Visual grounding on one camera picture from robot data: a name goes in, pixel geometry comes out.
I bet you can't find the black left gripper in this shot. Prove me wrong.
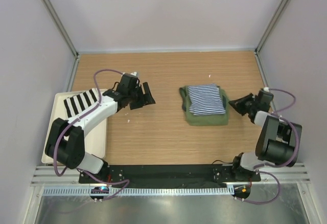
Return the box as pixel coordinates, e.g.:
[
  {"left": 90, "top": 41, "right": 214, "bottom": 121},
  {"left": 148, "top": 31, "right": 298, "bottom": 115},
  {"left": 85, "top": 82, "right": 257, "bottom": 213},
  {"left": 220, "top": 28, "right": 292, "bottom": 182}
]
[{"left": 127, "top": 82, "right": 155, "bottom": 110}]

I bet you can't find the olive green tank top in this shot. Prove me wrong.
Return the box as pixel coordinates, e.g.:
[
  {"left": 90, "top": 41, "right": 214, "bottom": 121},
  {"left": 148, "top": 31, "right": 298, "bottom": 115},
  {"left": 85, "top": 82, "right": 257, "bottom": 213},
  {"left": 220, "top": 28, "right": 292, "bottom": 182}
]
[{"left": 179, "top": 84, "right": 229, "bottom": 126}]

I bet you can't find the blue white striped tank top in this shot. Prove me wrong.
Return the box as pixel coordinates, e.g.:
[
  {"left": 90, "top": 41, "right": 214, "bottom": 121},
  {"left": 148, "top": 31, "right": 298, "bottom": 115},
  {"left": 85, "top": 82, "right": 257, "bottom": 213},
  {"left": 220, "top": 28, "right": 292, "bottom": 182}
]
[{"left": 186, "top": 83, "right": 226, "bottom": 116}]

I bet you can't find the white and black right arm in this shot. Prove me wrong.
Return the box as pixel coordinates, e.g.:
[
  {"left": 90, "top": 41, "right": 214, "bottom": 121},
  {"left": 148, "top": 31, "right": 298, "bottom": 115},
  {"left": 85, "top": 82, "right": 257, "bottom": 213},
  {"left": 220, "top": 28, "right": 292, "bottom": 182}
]
[{"left": 229, "top": 87, "right": 302, "bottom": 181}]

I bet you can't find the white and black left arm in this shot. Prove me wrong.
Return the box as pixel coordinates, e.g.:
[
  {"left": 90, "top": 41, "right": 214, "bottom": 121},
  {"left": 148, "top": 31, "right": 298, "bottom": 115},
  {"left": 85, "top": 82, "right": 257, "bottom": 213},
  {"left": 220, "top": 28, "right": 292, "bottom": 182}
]
[{"left": 44, "top": 73, "right": 155, "bottom": 183}]

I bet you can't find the black white striped tank top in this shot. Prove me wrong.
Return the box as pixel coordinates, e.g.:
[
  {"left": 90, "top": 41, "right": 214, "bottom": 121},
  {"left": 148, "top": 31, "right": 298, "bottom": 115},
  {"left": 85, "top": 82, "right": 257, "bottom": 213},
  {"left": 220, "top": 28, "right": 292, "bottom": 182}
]
[{"left": 63, "top": 88, "right": 99, "bottom": 118}]

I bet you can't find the white plastic tray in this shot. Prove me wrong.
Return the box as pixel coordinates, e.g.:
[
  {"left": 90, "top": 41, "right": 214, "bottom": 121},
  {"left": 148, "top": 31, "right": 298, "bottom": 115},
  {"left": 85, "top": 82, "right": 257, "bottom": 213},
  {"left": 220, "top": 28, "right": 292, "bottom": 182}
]
[{"left": 41, "top": 92, "right": 107, "bottom": 168}]

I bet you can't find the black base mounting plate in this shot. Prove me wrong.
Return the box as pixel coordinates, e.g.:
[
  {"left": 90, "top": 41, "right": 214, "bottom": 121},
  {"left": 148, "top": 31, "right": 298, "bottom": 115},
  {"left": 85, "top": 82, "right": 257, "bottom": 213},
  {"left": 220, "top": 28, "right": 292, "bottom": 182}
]
[{"left": 95, "top": 164, "right": 261, "bottom": 189}]

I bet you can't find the white slotted cable duct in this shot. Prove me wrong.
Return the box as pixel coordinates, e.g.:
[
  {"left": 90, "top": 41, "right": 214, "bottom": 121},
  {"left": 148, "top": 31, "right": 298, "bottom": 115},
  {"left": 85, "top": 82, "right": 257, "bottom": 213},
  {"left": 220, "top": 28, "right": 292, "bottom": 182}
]
[{"left": 42, "top": 185, "right": 234, "bottom": 197}]

